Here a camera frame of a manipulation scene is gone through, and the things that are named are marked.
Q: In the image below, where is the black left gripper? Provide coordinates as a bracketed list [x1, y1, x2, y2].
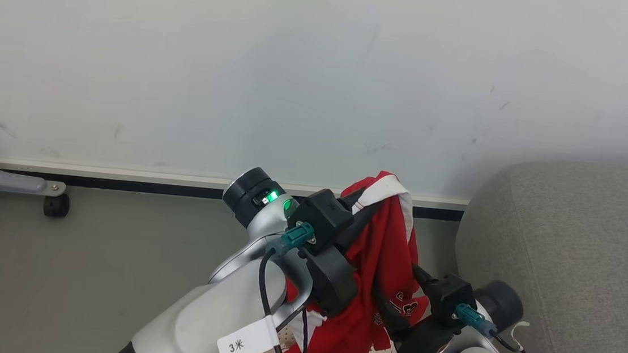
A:
[293, 194, 390, 322]

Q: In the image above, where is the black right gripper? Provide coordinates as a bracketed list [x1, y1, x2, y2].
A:
[366, 284, 459, 353]

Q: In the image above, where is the red white sports jersey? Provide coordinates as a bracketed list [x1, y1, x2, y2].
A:
[270, 163, 443, 353]

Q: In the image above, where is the grey fabric sofa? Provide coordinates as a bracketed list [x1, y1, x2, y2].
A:
[445, 147, 628, 353]

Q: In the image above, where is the black caster wheel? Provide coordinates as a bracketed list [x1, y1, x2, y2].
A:
[42, 192, 71, 219]

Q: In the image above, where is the teal left camera connector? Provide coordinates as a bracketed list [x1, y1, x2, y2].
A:
[279, 221, 317, 257]

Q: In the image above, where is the teal camera connector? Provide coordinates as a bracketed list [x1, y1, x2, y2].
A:
[279, 221, 317, 257]
[452, 303, 500, 337]

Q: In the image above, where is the teal right camera connector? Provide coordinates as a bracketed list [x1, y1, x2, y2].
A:
[452, 303, 500, 337]

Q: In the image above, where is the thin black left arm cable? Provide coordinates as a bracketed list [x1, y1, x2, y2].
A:
[297, 309, 313, 353]

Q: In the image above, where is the white paper cable tag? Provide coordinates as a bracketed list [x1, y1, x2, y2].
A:
[216, 312, 283, 353]

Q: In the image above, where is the white black wall baseboard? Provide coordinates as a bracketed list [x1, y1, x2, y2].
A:
[0, 158, 472, 223]

